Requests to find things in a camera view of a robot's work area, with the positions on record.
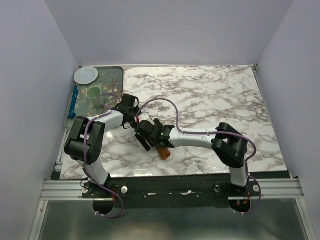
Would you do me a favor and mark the orange-brown cloth napkin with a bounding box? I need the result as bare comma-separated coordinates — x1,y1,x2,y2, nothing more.
156,147,171,160

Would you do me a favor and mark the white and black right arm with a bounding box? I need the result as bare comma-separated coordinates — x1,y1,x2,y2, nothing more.
135,120,249,196

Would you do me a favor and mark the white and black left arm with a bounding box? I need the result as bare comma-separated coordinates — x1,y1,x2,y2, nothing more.
64,104,140,198

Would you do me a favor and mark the floral teal serving tray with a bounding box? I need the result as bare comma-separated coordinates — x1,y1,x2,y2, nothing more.
64,66,124,130

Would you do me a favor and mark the light green cup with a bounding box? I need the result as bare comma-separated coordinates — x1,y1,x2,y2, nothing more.
86,86,103,108

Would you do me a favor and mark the blue plastic utensil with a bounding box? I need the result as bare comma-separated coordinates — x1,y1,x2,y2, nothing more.
67,84,79,119

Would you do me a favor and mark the white round plate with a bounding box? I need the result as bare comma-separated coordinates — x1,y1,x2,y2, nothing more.
74,66,99,85

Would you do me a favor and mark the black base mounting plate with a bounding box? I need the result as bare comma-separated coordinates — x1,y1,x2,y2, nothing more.
82,173,259,209

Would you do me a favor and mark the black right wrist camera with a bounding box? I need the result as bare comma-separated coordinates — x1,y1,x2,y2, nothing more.
135,120,158,138

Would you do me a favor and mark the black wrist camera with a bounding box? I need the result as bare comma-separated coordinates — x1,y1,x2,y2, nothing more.
120,93,140,108
135,120,158,138

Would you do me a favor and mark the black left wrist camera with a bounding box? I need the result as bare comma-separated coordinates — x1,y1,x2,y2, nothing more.
120,93,140,108

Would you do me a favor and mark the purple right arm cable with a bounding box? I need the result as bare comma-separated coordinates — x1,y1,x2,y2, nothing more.
136,98,258,178

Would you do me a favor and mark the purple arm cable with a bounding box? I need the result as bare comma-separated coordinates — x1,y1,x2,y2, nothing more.
136,98,258,178
83,92,123,191

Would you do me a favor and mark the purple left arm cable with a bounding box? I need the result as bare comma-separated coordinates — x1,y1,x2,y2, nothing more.
83,92,123,191

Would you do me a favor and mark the aluminium frame rail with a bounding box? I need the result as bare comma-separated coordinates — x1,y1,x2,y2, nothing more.
40,178,305,201

